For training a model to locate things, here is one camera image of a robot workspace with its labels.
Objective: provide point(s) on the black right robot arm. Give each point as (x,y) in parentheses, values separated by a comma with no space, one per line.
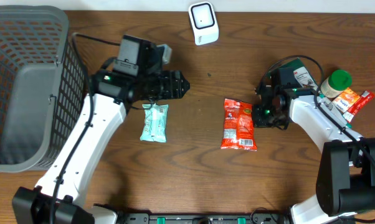
(345,184)

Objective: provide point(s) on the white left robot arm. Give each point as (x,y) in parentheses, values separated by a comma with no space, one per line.
(135,74)

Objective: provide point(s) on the small orange box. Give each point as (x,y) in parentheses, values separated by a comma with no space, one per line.
(345,100)

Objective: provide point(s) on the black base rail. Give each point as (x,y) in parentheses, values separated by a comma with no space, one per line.
(190,218)

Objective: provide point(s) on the green lid spice jar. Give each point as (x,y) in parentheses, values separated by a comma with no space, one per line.
(336,83)

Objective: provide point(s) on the grey plastic mesh basket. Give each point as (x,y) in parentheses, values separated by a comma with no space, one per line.
(41,86)

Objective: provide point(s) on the teal packet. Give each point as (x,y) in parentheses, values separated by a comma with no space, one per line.
(154,129)

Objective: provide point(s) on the red snack packet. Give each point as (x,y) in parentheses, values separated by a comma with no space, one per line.
(238,126)

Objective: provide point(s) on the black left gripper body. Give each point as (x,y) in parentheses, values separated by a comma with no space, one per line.
(161,86)

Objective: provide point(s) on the white barcode scanner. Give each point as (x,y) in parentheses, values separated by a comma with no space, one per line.
(204,23)

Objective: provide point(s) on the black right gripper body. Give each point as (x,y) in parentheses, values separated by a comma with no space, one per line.
(268,116)

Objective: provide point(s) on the small red sachet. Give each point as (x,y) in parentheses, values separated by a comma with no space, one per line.
(364,99)

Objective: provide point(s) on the white green packet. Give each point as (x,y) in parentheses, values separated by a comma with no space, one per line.
(302,74)

